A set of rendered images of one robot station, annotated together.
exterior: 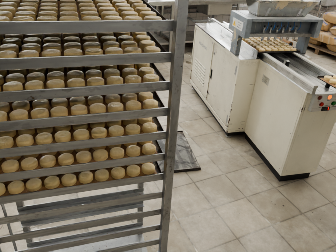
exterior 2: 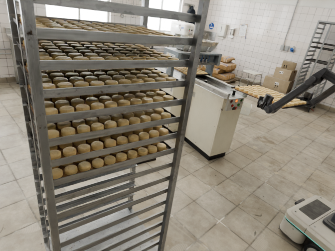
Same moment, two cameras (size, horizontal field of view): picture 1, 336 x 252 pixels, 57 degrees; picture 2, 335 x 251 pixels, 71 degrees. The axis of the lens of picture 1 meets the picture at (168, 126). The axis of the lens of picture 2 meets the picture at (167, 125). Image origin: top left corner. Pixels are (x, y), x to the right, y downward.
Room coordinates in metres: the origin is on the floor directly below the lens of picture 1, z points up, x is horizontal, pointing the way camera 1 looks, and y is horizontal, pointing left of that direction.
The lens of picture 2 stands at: (-0.08, 0.41, 1.60)
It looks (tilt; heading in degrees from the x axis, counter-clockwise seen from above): 26 degrees down; 340
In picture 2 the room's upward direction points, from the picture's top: 8 degrees clockwise
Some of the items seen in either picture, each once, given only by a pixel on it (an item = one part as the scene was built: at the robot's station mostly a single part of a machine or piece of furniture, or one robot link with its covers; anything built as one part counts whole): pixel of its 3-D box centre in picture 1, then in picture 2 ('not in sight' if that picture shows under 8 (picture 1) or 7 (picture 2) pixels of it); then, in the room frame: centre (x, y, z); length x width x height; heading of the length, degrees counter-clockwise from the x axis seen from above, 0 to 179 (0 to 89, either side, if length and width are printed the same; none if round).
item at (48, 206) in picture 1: (84, 200); (92, 186); (1.17, 0.41, 0.51); 0.64 x 0.03 x 0.03; 108
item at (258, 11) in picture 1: (278, 6); (195, 45); (2.88, -0.89, 1.25); 0.56 x 0.29 x 0.14; 105
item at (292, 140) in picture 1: (287, 116); (207, 116); (2.39, -1.02, 0.45); 0.70 x 0.34 x 0.90; 15
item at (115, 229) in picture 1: (88, 235); (93, 215); (1.17, 0.41, 0.24); 0.64 x 0.03 x 0.03; 108
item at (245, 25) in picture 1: (272, 34); (191, 63); (2.88, -0.89, 1.01); 0.72 x 0.33 x 0.34; 105
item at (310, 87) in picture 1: (249, 45); (176, 71); (2.94, -0.72, 0.87); 2.01 x 0.03 x 0.07; 15
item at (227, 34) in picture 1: (228, 35); (159, 64); (3.28, -0.56, 0.88); 1.28 x 0.01 x 0.07; 15
